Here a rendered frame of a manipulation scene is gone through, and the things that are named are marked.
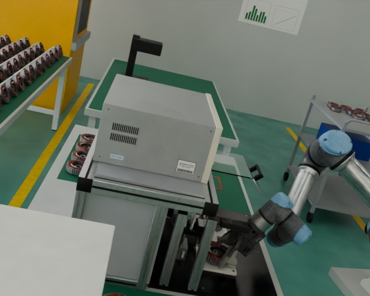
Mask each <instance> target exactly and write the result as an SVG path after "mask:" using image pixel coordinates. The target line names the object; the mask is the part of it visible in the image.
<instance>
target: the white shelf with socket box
mask: <svg viewBox="0 0 370 296"><path fill-rule="evenodd" d="M114 232H115V226H113V225H109V224H103V223H97V222H94V221H87V220H81V219H78V218H71V217H65V216H60V215H56V214H50V213H44V212H40V211H34V210H28V209H24V208H18V207H12V206H6V205H3V204H0V296H102V294H103V288H104V284H105V278H106V273H107V267H108V263H109V257H110V251H111V247H112V241H113V236H114Z"/></svg>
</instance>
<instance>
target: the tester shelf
mask: <svg viewBox="0 0 370 296"><path fill-rule="evenodd" d="M97 133H98V130H97ZM97 133H96V136H95V138H94V140H93V143H92V145H91V147H90V150H89V153H88V155H87V157H86V160H85V162H84V164H83V167H82V169H81V171H80V174H79V177H78V182H77V186H76V190H79V191H84V192H88V193H95V194H100V195H104V196H109V197H115V198H119V199H125V200H130V201H136V202H140V203H146V204H151V205H155V206H161V207H167V208H172V209H176V210H182V211H188V212H191V213H197V214H202V215H205V216H212V217H216V214H217V210H218V207H219V203H218V198H217V194H216V189H215V185H214V181H213V176H212V172H210V176H209V179H208V183H207V184H205V183H201V182H197V181H192V180H186V179H181V178H178V177H172V176H167V175H163V174H157V173H152V172H149V171H143V170H138V169H132V168H128V167H123V166H117V165H114V164H109V163H103V162H97V161H94V160H93V155H94V151H95V145H96V139H97Z"/></svg>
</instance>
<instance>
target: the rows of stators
mask: <svg viewBox="0 0 370 296"><path fill-rule="evenodd" d="M94 138H95V135H94V134H87V133H85V134H82V135H81V136H80V142H78V143H77V144H76V151H74V152H72V155H71V161H68V162H67V164H66V171H67V172H68V173H70V174H73V175H79V174H80V171H81V169H82V167H83V164H84V162H85V160H86V157H87V155H88V153H89V150H90V147H91V145H92V143H93V140H94Z"/></svg>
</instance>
